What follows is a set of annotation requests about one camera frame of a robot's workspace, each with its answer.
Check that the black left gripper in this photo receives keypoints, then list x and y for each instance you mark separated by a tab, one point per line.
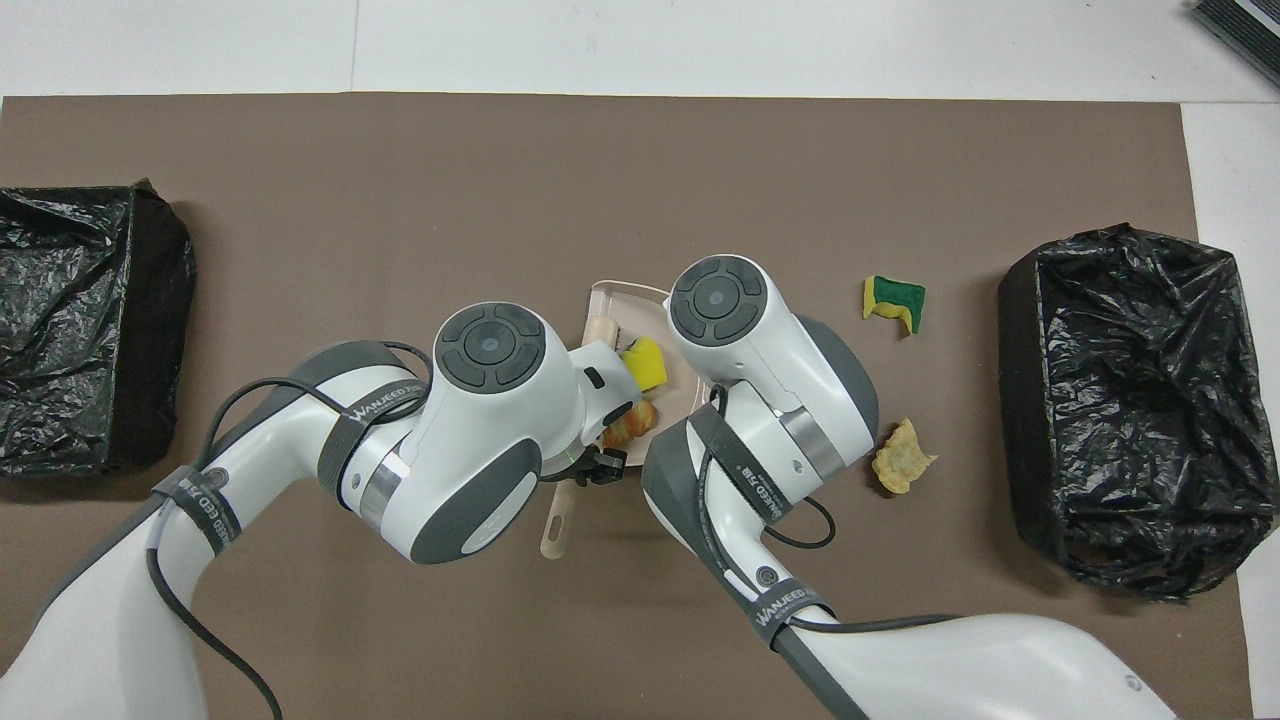
575	470

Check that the toy croissant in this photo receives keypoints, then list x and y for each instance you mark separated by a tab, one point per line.
632	425

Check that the plain yellow sponge piece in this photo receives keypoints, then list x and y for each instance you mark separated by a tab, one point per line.
645	365

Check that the beige hand brush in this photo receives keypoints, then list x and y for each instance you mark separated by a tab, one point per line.
603	332

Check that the beige plastic dustpan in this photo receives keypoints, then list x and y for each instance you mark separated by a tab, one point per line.
645	312

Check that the tan chunk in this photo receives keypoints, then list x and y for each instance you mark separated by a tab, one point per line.
903	460

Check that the notched green yellow sponge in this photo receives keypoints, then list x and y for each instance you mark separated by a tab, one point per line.
895	297

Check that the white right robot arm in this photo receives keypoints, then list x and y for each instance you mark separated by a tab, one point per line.
760	350

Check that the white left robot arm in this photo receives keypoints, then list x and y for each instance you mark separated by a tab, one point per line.
490	400

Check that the open bin with black bag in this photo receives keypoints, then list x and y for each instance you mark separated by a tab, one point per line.
1130	400

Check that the brown table mat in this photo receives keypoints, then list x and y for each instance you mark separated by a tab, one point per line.
300	150

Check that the dark grey ribbed device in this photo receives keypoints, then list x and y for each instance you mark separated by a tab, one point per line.
1240	30

